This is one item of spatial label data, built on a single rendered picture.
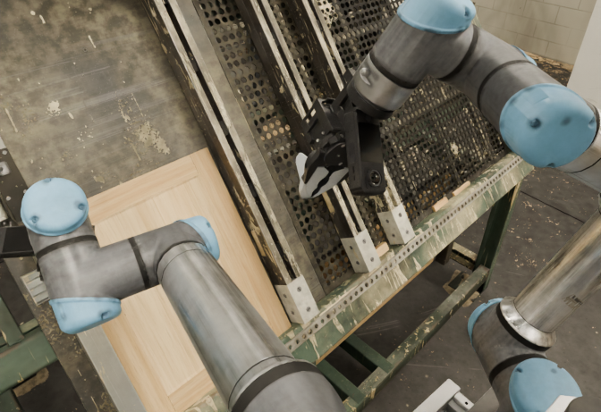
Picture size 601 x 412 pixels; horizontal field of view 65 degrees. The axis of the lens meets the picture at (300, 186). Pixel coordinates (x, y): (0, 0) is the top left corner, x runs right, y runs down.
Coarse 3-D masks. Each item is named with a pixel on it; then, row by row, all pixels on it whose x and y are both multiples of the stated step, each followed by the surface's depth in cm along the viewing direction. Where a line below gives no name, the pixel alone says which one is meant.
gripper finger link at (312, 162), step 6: (318, 150) 65; (324, 150) 66; (312, 156) 66; (318, 156) 65; (306, 162) 67; (312, 162) 66; (318, 162) 66; (324, 162) 67; (306, 168) 68; (312, 168) 67; (306, 174) 68; (306, 180) 69
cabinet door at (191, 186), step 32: (192, 160) 126; (128, 192) 115; (160, 192) 120; (192, 192) 125; (224, 192) 130; (96, 224) 110; (128, 224) 114; (160, 224) 119; (224, 224) 129; (224, 256) 128; (256, 256) 133; (160, 288) 117; (256, 288) 131; (128, 320) 111; (160, 320) 116; (288, 320) 136; (128, 352) 110; (160, 352) 115; (192, 352) 119; (160, 384) 113; (192, 384) 118
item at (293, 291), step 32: (160, 0) 121; (160, 32) 124; (192, 64) 124; (192, 96) 126; (224, 128) 127; (224, 160) 127; (256, 192) 130; (256, 224) 130; (288, 256) 133; (288, 288) 131
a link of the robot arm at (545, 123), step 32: (512, 64) 51; (480, 96) 53; (512, 96) 47; (544, 96) 44; (576, 96) 45; (512, 128) 46; (544, 128) 44; (576, 128) 44; (544, 160) 46; (576, 160) 49
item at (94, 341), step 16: (0, 144) 99; (80, 336) 103; (96, 336) 105; (96, 352) 104; (112, 352) 106; (96, 368) 104; (112, 368) 106; (112, 384) 105; (128, 384) 107; (112, 400) 106; (128, 400) 107
